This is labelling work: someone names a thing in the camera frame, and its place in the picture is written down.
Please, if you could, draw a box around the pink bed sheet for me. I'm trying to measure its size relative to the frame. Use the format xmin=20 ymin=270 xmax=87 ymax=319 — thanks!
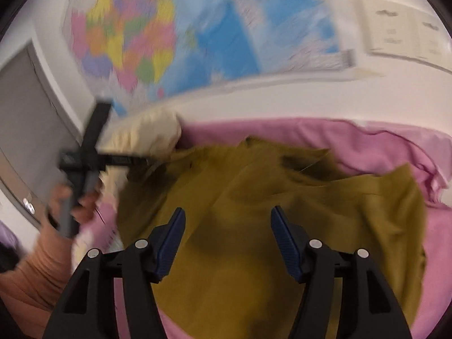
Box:
xmin=72 ymin=116 xmax=452 ymax=339

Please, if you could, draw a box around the olive green coat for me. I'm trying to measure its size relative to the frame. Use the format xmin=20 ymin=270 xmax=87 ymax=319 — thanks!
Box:
xmin=116 ymin=136 xmax=429 ymax=339

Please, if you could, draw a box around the pink white patterned cloth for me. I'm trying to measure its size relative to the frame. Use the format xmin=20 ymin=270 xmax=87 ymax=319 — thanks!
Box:
xmin=72 ymin=198 xmax=124 ymax=265

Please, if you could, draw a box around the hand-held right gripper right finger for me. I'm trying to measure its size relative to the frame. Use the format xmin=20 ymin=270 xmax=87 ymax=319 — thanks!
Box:
xmin=270 ymin=205 xmax=412 ymax=339

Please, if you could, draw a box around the grey cabinet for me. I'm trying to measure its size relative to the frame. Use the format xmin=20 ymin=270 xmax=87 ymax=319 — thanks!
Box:
xmin=0 ymin=40 xmax=87 ymax=228

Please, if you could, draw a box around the cream pillow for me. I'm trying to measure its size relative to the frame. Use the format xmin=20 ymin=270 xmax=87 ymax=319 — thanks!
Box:
xmin=97 ymin=109 xmax=182 ymax=188

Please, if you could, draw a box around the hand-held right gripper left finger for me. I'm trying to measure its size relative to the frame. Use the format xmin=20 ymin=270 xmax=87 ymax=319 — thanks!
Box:
xmin=42 ymin=208 xmax=186 ymax=339

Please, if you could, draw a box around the person's left hand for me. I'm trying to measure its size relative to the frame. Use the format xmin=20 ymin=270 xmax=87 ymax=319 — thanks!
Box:
xmin=45 ymin=183 xmax=104 ymax=228

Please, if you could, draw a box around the person's left forearm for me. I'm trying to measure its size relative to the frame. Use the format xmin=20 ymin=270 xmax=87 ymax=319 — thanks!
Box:
xmin=0 ymin=219 xmax=83 ymax=334

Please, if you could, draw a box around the white wall panel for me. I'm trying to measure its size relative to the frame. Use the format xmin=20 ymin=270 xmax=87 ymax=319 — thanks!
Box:
xmin=351 ymin=0 xmax=447 ymax=66

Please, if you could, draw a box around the blue world wall map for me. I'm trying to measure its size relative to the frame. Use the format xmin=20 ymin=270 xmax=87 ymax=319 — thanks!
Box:
xmin=166 ymin=0 xmax=355 ymax=94

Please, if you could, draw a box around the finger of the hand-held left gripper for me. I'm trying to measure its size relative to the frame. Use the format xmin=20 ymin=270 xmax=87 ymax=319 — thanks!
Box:
xmin=101 ymin=153 xmax=158 ymax=168

